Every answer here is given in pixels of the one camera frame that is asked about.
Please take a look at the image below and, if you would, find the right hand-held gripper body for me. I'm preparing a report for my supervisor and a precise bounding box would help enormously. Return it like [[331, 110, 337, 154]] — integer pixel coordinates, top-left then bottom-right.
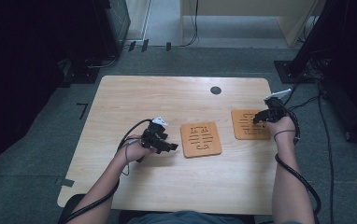
[[260, 88, 293, 124]]

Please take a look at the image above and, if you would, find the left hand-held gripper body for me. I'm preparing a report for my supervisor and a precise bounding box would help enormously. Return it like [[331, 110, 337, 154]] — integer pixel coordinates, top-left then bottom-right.
[[139, 116, 170, 156]]

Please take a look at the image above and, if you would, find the slotted bamboo coaster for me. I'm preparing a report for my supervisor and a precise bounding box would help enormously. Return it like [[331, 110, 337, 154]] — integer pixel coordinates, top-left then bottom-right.
[[179, 120, 223, 160], [230, 108, 273, 141]]

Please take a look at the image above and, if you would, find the person's right hand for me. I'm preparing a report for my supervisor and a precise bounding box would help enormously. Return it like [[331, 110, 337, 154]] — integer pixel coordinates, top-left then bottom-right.
[[264, 114, 297, 138]]

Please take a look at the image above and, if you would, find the person's left hand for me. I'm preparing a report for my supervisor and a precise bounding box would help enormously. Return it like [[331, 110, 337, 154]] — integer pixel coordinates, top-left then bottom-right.
[[121, 134, 158, 163]]

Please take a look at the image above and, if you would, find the black wristband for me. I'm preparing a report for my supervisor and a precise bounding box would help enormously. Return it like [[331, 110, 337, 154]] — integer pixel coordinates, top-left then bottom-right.
[[272, 129, 297, 142]]

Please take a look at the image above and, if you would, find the black angled floor tape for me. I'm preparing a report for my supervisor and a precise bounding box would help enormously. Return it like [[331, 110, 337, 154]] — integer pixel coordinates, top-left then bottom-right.
[[76, 102, 89, 120]]

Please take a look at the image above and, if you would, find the grey floor tape piece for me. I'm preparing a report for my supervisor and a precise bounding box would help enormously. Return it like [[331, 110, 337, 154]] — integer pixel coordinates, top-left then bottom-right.
[[54, 175, 76, 189]]

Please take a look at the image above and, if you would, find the beige wooden desk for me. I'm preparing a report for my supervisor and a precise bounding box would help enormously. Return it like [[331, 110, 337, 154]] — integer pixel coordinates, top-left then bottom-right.
[[179, 0, 325, 49]]

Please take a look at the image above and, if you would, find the black chair seat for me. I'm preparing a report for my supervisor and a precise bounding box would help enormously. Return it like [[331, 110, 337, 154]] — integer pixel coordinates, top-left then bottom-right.
[[56, 193, 87, 224]]

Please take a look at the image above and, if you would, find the black stand base plate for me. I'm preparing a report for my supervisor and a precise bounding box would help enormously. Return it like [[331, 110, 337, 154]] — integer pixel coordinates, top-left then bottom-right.
[[274, 60, 320, 85], [62, 59, 102, 85]]

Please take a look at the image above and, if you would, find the black floor cable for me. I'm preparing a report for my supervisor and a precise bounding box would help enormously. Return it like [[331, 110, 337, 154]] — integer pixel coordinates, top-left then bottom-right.
[[317, 79, 336, 224]]

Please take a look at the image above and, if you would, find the black slanted stand post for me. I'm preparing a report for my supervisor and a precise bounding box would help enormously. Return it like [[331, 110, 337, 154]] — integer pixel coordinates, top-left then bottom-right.
[[288, 0, 348, 77]]

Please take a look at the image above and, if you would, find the black hanging cable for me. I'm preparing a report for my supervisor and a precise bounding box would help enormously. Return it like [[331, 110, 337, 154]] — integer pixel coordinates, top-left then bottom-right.
[[182, 0, 200, 48]]

